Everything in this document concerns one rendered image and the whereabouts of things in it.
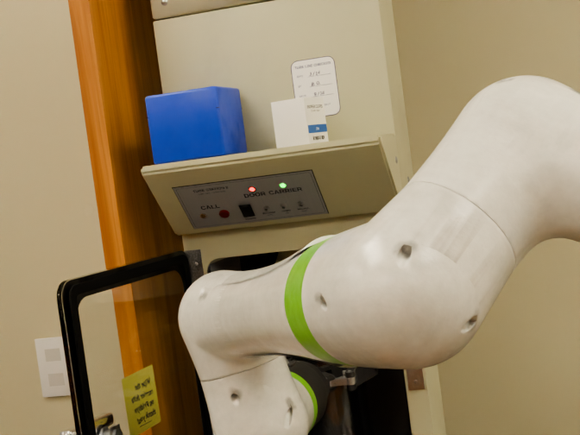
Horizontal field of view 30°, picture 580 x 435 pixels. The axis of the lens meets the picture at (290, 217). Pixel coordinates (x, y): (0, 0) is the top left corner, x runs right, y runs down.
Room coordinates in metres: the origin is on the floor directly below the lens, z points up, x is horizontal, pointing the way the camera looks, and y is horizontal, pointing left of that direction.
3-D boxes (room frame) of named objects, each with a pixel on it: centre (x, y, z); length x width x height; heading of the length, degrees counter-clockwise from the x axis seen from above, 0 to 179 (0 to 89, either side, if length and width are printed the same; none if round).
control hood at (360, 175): (1.42, 0.02, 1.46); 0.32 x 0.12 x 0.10; 74
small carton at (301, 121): (1.41, -0.03, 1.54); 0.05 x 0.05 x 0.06; 58
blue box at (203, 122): (1.45, 0.11, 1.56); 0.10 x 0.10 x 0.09; 74
